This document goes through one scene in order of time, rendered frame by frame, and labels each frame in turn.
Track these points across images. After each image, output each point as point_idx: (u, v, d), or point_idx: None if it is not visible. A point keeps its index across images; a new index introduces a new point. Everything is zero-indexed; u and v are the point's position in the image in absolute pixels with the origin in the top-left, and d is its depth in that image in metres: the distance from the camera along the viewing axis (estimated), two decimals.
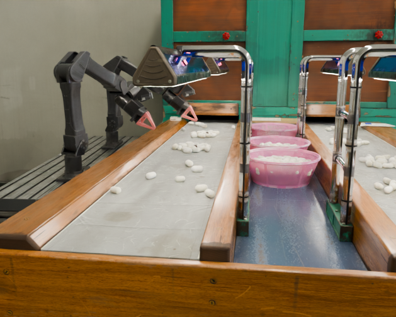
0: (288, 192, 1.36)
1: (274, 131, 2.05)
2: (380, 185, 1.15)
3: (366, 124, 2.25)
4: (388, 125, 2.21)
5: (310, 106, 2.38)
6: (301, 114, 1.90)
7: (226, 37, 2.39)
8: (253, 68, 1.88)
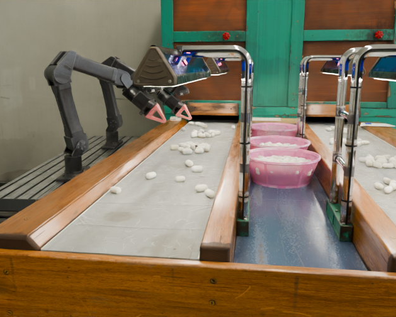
0: (288, 192, 1.36)
1: (274, 131, 2.05)
2: (380, 185, 1.15)
3: (366, 124, 2.25)
4: (388, 125, 2.21)
5: (310, 106, 2.38)
6: (301, 114, 1.90)
7: (226, 37, 2.39)
8: (253, 68, 1.88)
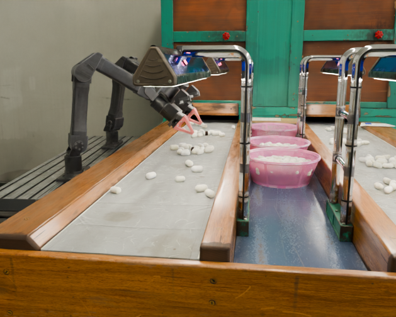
0: (288, 192, 1.36)
1: (274, 131, 2.05)
2: (380, 185, 1.15)
3: (366, 124, 2.25)
4: (388, 125, 2.21)
5: (310, 106, 2.38)
6: (301, 114, 1.90)
7: (226, 37, 2.39)
8: (253, 68, 1.88)
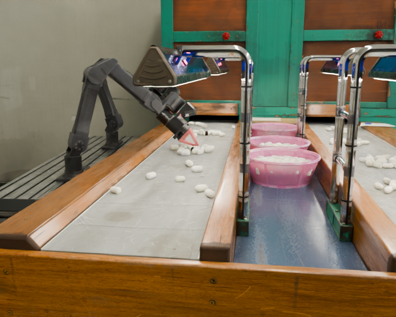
0: (288, 192, 1.36)
1: (274, 131, 2.05)
2: (380, 185, 1.15)
3: (366, 124, 2.25)
4: (388, 125, 2.21)
5: (310, 106, 2.38)
6: (301, 114, 1.90)
7: (226, 37, 2.39)
8: (253, 68, 1.88)
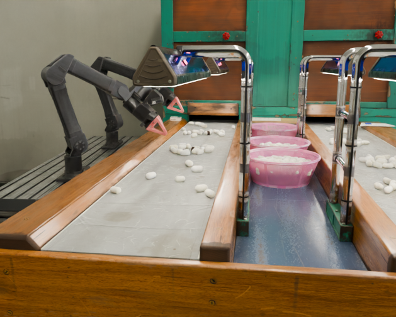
0: (288, 192, 1.36)
1: (274, 131, 2.05)
2: (380, 185, 1.15)
3: (366, 124, 2.25)
4: (388, 125, 2.21)
5: (310, 106, 2.38)
6: (301, 114, 1.90)
7: (226, 37, 2.39)
8: (253, 68, 1.88)
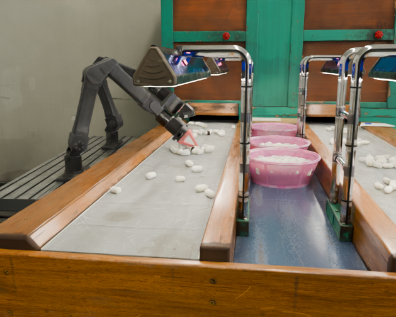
0: (288, 192, 1.36)
1: (274, 131, 2.05)
2: (380, 185, 1.15)
3: (366, 124, 2.25)
4: (388, 125, 2.21)
5: (310, 106, 2.38)
6: (301, 114, 1.90)
7: (226, 37, 2.39)
8: (253, 68, 1.88)
